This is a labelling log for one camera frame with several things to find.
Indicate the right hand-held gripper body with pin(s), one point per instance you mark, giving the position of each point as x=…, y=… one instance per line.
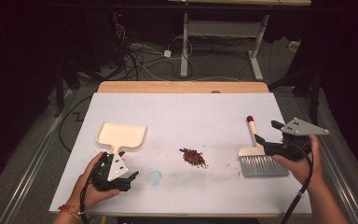
x=301, y=129

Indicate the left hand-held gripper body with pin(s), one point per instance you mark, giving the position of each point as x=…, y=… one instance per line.
x=116, y=168

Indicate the cream plastic dustpan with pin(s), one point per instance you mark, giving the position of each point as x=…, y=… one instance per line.
x=121, y=135

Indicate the cream brush with grey bristles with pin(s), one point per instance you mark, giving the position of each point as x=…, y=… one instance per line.
x=261, y=166

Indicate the person's left hand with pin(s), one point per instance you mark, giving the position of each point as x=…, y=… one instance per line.
x=85, y=189

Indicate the person's right hand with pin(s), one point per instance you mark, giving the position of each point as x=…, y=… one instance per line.
x=307, y=171

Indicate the pile of red and green beans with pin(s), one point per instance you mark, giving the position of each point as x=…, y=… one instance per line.
x=193, y=156

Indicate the white table cover sheet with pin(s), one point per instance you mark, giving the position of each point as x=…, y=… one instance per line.
x=183, y=121

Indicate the small white box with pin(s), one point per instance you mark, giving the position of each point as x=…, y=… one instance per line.
x=294, y=45

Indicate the wooden table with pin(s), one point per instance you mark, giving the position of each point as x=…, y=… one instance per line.
x=183, y=87

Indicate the white power adapter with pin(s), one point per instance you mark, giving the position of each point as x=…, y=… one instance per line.
x=167, y=53

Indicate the metal floor rail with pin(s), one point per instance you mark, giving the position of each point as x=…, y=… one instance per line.
x=345, y=183
x=34, y=174

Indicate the white desk frame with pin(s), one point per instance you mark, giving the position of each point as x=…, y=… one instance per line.
x=220, y=28

